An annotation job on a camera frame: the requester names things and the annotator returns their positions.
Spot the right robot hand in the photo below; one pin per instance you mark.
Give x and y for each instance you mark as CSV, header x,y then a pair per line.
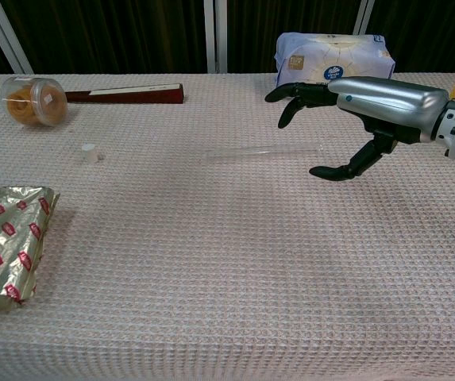
x,y
390,103

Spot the transparent glass test tube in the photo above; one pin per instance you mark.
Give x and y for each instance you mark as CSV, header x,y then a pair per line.
x,y
259,151

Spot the small white stopper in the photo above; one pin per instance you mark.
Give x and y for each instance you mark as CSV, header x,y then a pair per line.
x,y
89,152

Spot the pale blue tissue pack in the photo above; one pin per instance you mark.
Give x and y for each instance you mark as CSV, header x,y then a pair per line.
x,y
330,55

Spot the beige waffle tablecloth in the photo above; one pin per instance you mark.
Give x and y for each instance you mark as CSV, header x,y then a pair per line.
x,y
211,258

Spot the long dark red box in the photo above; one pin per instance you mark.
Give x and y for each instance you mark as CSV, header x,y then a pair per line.
x,y
132,95

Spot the clear jar orange contents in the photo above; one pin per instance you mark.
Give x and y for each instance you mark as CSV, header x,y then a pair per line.
x,y
32,103

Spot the gold foil packet red logos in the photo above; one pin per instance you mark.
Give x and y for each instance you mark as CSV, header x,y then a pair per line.
x,y
8,246

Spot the white frame post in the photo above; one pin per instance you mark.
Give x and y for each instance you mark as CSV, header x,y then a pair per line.
x,y
215,35
364,16
8,37

